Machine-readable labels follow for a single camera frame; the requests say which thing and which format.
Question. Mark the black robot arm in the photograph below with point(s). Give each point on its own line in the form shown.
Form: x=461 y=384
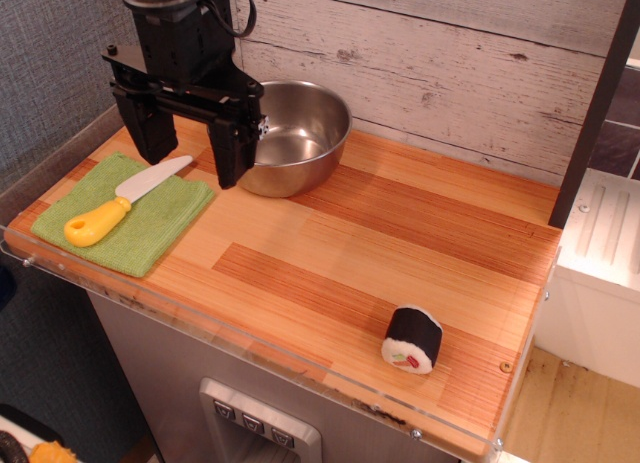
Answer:
x=182 y=65

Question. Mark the orange plush toy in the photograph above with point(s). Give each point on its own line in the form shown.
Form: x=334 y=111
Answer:
x=51 y=452

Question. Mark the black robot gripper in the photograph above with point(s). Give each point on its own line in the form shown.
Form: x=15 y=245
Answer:
x=183 y=66

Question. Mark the grey toy kitchen cabinet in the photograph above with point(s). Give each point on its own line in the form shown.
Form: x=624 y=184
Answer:
x=164 y=367

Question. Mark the white drainboard sink unit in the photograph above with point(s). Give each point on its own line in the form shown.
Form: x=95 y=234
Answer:
x=590 y=312

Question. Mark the plush sushi roll toy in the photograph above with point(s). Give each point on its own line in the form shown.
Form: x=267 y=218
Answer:
x=412 y=341

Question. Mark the dark right shelf post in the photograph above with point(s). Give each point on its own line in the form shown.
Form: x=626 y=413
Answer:
x=615 y=62

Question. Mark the yellow handled white toy knife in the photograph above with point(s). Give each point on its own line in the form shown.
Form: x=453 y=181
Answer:
x=89 y=228

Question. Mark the green folded cloth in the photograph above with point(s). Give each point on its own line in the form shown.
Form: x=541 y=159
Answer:
x=146 y=232

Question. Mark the clear acrylic edge guard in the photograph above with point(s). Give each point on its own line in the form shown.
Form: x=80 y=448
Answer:
x=290 y=318

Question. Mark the silver dispenser button panel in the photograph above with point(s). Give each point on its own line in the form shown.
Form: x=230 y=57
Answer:
x=244 y=429

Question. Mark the stainless steel bowl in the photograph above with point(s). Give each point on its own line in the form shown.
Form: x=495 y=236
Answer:
x=308 y=128

